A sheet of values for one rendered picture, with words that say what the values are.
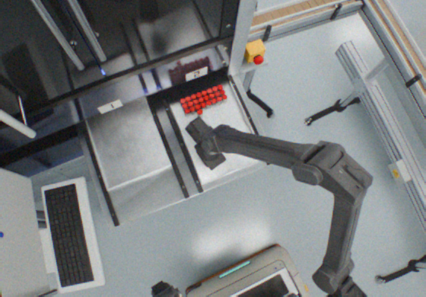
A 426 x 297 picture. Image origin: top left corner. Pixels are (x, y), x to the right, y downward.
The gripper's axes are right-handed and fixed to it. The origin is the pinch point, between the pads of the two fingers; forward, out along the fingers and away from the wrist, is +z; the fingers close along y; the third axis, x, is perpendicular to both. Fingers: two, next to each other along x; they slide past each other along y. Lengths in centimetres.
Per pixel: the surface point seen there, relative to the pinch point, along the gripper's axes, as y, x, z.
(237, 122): 6.6, -18.9, 9.1
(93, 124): 39.2, 28.9, 9.6
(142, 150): 18.7, 18.2, 9.3
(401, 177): -61, -82, 43
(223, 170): -5.9, -2.7, 9.0
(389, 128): -37, -94, 42
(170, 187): 0.6, 17.6, 9.3
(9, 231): 17, 73, -8
